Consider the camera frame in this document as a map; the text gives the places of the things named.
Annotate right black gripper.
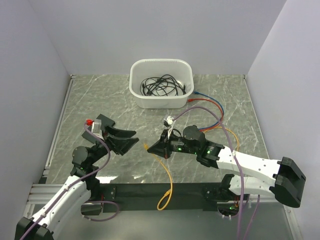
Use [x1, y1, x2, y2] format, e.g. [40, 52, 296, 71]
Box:
[148, 128, 199, 159]

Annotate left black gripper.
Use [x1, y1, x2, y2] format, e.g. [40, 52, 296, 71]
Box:
[89, 124, 139, 165]

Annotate yellow ethernet cable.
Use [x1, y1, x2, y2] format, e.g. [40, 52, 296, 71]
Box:
[142, 126, 240, 211]

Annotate black network switch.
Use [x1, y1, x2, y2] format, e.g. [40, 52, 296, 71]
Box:
[81, 114, 115, 144]

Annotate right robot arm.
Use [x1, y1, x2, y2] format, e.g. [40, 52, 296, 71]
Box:
[147, 125, 307, 208]

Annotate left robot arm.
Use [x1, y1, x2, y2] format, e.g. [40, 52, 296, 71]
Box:
[14, 121, 139, 240]

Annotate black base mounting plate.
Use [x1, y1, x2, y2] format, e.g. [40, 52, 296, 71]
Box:
[94, 182, 240, 211]

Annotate white plastic tub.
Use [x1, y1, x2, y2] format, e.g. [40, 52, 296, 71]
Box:
[129, 58, 195, 109]

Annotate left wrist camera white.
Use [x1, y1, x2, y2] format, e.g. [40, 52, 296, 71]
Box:
[84, 119, 103, 139]

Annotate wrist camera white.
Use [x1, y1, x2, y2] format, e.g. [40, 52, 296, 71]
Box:
[84, 119, 103, 139]
[163, 115, 176, 128]

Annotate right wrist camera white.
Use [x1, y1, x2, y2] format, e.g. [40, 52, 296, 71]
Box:
[163, 115, 176, 128]

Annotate red ethernet cable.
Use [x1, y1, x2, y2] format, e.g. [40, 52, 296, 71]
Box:
[187, 98, 224, 131]

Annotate tangled black cables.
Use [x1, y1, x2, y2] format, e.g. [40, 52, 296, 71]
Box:
[139, 74, 188, 97]

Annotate blue ethernet cable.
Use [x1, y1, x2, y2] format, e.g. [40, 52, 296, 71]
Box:
[193, 91, 225, 132]

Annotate aluminium frame rail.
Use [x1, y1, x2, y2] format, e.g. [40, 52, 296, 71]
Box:
[26, 184, 63, 205]

